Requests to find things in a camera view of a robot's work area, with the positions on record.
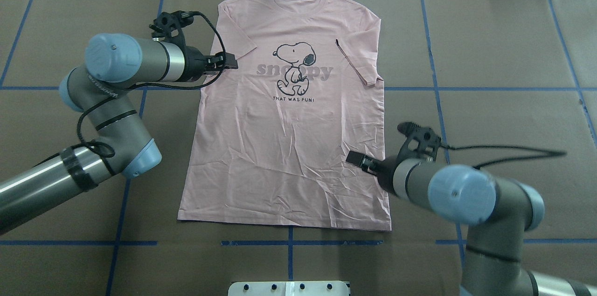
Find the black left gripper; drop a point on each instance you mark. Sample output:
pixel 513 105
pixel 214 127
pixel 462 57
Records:
pixel 191 66

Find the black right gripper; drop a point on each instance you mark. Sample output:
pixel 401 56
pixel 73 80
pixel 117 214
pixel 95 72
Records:
pixel 386 170

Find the pink Snoopy t-shirt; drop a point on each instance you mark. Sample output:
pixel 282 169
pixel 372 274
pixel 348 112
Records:
pixel 272 136

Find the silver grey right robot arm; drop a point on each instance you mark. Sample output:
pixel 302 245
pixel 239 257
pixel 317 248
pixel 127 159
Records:
pixel 497 211

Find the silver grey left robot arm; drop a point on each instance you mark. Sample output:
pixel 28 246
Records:
pixel 98 89

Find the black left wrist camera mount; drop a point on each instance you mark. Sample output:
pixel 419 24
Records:
pixel 168 26

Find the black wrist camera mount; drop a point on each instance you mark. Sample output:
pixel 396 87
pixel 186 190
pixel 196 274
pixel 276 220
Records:
pixel 421 142
pixel 168 26

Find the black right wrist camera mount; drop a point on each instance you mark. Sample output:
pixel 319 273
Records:
pixel 421 142

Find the white metal camera stand base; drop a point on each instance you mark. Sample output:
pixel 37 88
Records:
pixel 290 288

